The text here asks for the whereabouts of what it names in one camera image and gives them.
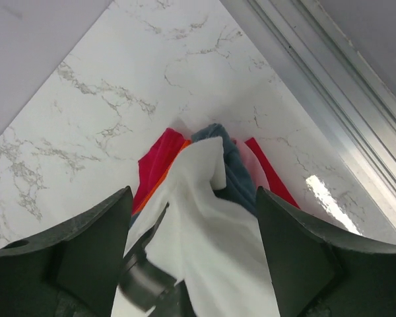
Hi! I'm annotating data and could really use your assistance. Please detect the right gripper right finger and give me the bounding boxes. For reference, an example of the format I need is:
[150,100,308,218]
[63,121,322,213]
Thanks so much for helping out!
[256,187,396,316]

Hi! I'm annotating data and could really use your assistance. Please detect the white t-shirt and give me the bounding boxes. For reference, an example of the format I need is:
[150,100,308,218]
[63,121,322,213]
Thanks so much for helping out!
[119,137,279,316]

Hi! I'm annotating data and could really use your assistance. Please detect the right aluminium frame post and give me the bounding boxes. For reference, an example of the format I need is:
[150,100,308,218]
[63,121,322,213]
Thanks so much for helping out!
[224,1,396,230]

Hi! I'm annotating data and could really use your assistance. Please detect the folded magenta garment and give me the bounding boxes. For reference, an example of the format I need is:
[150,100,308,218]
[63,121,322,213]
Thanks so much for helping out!
[132,128,190,214]

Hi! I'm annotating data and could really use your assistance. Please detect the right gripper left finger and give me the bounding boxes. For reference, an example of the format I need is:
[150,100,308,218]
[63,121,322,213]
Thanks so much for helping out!
[0,187,133,316]

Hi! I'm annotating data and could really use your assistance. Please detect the folded grey-blue t-shirt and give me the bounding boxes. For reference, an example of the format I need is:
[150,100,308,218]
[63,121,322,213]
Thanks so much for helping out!
[130,123,257,225]

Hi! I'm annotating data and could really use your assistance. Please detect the folded pink t-shirt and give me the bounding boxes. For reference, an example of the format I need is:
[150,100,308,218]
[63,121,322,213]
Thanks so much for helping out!
[232,138,270,190]

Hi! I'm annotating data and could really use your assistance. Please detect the folded red-orange t-shirt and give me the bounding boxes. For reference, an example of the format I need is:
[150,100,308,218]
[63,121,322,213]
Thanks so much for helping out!
[131,139,192,217]

